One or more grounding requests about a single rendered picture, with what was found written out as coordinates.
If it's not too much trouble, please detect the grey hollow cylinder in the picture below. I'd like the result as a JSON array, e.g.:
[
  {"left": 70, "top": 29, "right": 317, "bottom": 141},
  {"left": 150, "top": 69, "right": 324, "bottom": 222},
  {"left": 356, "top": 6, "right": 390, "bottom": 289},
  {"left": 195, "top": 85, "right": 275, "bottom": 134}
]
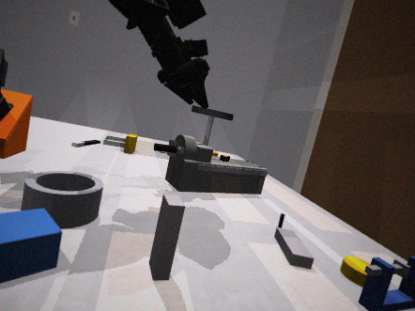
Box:
[{"left": 21, "top": 171, "right": 104, "bottom": 229}]

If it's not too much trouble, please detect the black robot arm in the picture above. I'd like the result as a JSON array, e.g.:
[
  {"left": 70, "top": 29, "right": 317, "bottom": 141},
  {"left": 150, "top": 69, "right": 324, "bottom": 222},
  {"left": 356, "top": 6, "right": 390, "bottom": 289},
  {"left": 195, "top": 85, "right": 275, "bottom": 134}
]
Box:
[{"left": 0, "top": 0, "right": 208, "bottom": 121}]

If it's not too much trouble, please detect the blue rectangular block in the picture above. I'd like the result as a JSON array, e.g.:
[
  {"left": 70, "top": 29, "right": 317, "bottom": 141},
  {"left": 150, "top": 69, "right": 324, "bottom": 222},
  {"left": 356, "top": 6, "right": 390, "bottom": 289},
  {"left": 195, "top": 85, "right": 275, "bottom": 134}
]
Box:
[{"left": 0, "top": 208, "right": 62, "bottom": 283}]

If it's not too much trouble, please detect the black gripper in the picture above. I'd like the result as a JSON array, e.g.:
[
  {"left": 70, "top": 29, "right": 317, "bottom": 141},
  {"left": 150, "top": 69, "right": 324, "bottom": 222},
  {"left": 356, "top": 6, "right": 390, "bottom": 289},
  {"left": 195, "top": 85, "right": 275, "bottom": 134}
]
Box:
[{"left": 150, "top": 34, "right": 210, "bottom": 109}]

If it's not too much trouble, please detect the yellow round disc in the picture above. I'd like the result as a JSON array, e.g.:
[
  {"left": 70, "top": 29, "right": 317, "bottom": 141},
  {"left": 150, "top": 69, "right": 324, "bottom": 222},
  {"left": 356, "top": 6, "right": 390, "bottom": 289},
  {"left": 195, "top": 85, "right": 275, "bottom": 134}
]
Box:
[{"left": 341, "top": 256, "right": 371, "bottom": 287}]

